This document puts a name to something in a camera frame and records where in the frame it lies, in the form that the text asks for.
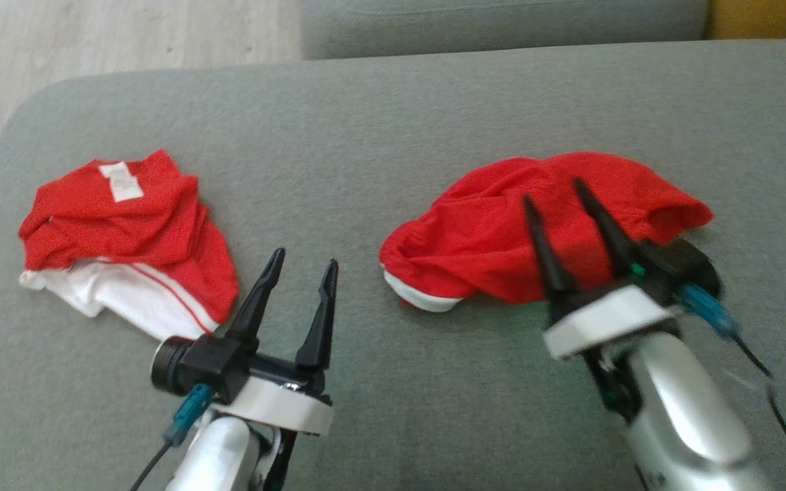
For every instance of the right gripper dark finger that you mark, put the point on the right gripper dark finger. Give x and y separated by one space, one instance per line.
608 228
546 252

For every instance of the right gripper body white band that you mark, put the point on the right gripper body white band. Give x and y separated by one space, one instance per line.
611 317

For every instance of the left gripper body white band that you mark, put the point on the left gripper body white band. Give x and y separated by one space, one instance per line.
277 402

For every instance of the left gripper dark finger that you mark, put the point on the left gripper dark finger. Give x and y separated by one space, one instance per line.
256 300
318 320

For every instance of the red shorts white trim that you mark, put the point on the red shorts white trim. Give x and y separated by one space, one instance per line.
475 239

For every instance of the red jersey white sleeves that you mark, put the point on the red jersey white sleeves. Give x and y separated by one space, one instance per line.
134 225

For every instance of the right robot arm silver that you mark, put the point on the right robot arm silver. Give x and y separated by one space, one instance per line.
679 409

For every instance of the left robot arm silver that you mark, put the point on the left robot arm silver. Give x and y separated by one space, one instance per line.
219 457

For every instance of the large grey sofa seat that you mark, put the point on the large grey sofa seat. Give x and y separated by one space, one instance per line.
393 123

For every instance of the grey sofa back cushion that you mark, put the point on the grey sofa back cushion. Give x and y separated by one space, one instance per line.
502 27

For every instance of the yellow sofa backrest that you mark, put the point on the yellow sofa backrest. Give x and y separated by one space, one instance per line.
768 17

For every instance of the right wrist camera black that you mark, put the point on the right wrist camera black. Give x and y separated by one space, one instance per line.
679 262

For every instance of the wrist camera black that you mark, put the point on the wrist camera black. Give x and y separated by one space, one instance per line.
169 365
679 262

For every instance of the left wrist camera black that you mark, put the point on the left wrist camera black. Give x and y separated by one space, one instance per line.
169 365

